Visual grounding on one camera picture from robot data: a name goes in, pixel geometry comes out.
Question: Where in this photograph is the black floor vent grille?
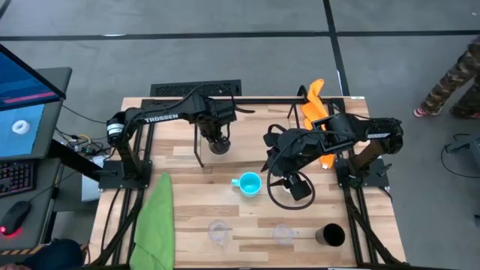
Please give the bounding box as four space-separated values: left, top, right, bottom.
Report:
149 79 242 98

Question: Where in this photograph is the black aluminium mounting frame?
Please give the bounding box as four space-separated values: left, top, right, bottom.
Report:
89 97 407 270

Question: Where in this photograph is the person beside desk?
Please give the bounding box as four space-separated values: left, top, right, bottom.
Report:
0 238 84 270

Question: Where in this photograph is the bundle of desk cables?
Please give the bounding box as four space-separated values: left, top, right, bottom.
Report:
55 104 110 158

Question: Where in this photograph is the computer monitor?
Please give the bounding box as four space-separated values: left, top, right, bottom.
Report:
0 43 73 162

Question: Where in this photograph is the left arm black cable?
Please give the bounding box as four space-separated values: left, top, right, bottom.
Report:
164 84 257 115

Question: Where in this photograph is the white box under desk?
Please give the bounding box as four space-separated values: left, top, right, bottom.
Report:
80 155 105 203

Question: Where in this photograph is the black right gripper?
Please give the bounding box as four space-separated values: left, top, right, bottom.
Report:
268 170 314 202

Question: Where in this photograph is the black desk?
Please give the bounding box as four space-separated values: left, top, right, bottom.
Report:
0 66 102 253

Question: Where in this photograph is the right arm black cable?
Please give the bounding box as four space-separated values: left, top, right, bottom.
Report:
265 123 348 211

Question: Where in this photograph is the clear glass mug with handle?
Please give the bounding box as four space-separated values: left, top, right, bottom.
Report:
207 219 233 247

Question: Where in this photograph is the orange cloth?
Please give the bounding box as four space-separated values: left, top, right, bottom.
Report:
299 78 336 170

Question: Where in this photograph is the green cloth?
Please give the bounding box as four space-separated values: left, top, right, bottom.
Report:
129 172 176 270

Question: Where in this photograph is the black computer mouse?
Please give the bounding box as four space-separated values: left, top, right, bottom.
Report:
0 200 33 237

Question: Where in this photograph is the person in camouflage trousers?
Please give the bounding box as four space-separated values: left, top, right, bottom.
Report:
412 35 480 120

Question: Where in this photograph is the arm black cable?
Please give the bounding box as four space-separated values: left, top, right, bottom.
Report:
164 84 257 115
265 123 348 211

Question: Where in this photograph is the black cup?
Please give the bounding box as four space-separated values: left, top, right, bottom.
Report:
314 223 347 248

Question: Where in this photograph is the black backlit keyboard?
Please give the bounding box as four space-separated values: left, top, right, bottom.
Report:
0 160 35 198

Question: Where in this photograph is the teal mug with handle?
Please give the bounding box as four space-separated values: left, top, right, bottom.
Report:
231 172 263 198

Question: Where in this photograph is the black floor cable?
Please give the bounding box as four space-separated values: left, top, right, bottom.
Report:
439 133 480 179

